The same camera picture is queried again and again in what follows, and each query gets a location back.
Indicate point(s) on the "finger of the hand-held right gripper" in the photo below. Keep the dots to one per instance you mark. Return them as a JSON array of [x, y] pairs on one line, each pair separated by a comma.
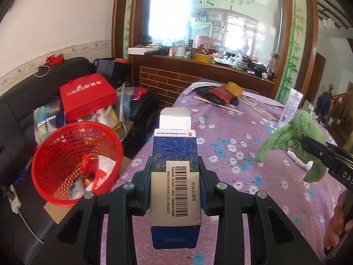
[[320, 151]]

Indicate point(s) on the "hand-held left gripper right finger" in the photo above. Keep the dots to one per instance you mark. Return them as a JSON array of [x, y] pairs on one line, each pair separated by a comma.
[[204, 190]]

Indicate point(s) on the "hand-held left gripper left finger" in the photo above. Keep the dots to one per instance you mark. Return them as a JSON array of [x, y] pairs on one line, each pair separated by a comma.
[[143, 182]]

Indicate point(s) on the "green cloth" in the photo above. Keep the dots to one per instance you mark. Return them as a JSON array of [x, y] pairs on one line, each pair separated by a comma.
[[297, 127]]

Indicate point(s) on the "blue medicine box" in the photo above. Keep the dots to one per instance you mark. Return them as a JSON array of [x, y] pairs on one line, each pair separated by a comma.
[[176, 157]]

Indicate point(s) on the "red mesh basket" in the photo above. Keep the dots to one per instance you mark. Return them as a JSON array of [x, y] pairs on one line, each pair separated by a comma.
[[55, 157]]

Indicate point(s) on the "person's right hand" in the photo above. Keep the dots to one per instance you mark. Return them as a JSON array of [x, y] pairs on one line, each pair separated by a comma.
[[337, 220]]

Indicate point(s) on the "purple floral tablecloth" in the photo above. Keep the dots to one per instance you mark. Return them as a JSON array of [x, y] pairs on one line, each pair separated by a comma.
[[248, 149]]

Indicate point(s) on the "long wooden stick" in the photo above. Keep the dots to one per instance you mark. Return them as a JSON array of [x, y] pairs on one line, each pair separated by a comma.
[[259, 110]]

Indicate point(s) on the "black luggage bag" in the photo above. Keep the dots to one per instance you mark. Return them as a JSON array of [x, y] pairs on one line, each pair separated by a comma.
[[143, 105]]

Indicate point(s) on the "wooden chopstick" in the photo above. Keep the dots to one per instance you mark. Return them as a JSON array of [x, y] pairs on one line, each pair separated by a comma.
[[220, 106]]

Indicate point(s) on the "brown cardboard sheet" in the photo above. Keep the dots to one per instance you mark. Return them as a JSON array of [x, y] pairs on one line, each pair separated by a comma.
[[55, 212]]

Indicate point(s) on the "black pouch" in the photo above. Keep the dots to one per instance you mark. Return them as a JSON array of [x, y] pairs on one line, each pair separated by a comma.
[[205, 93]]

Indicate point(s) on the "red packet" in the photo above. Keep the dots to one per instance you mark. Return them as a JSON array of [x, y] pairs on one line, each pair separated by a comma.
[[220, 93]]

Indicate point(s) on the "red gift bag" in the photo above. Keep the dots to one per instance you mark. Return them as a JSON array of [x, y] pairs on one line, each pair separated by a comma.
[[88, 96]]

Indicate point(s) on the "wooden brick-pattern counter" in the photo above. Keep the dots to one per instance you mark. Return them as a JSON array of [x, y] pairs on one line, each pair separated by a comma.
[[165, 80]]

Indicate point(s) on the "iridescent shopping bag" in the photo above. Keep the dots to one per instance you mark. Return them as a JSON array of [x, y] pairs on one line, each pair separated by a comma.
[[45, 124]]

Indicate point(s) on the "dark blue bag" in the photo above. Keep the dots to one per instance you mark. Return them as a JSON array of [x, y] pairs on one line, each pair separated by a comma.
[[110, 69]]

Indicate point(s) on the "flat white box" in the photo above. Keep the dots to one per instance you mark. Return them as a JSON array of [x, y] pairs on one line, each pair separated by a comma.
[[140, 50]]

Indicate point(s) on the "black leather sofa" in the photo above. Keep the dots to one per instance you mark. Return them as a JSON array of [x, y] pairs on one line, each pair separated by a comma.
[[19, 102]]

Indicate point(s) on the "red tassel ornament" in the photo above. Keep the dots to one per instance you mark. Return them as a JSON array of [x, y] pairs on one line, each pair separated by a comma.
[[53, 59]]

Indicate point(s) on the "wood-framed glass partition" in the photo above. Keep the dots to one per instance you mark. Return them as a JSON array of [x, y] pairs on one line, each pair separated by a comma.
[[179, 11]]

